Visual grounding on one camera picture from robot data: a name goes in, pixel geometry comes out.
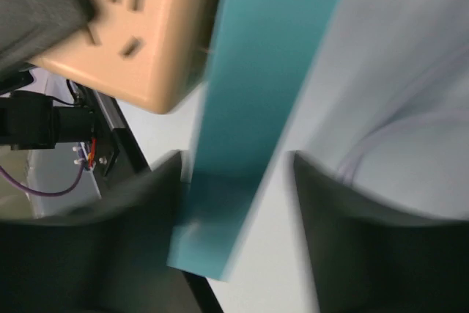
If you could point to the round light blue socket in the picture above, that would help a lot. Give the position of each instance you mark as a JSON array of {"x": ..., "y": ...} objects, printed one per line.
[{"x": 350, "y": 163}]

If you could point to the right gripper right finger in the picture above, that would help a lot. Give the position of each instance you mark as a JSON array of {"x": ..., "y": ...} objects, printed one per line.
[{"x": 369, "y": 257}]

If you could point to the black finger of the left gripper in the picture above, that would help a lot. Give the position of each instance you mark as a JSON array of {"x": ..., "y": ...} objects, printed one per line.
[{"x": 31, "y": 27}]

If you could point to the teal small adapter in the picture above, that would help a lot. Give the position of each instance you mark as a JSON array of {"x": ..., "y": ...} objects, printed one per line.
[{"x": 261, "y": 52}]

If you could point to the orange cube adapter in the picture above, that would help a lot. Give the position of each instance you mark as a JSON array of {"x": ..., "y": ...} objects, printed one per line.
[{"x": 150, "y": 53}]

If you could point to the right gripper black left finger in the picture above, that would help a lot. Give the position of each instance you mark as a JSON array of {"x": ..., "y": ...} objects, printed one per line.
[{"x": 107, "y": 256}]

